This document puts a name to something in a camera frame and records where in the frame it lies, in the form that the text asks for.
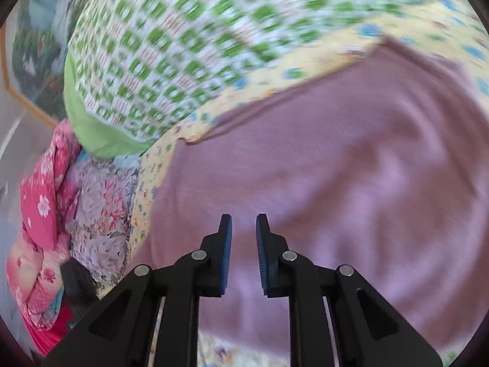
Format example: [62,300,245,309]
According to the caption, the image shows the wall poster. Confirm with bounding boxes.
[2,0,100,128]

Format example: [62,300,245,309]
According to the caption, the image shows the purple knit sweater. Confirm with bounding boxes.
[120,38,489,356]

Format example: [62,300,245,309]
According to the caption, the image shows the pink floral quilt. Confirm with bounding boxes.
[6,120,83,356]

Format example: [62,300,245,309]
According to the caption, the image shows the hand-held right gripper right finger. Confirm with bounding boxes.
[255,213,444,367]

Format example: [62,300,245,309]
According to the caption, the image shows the dark object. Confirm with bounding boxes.
[60,259,99,308]

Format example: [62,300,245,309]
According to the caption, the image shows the pale purple floral quilt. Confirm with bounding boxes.
[65,153,142,297]

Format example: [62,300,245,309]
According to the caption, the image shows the yellow cartoon printed bed sheet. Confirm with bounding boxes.
[95,0,489,367]

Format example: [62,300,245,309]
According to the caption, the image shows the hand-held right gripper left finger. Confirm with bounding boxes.
[41,213,233,367]

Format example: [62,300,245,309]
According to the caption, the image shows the green checked quilt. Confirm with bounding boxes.
[63,0,489,159]

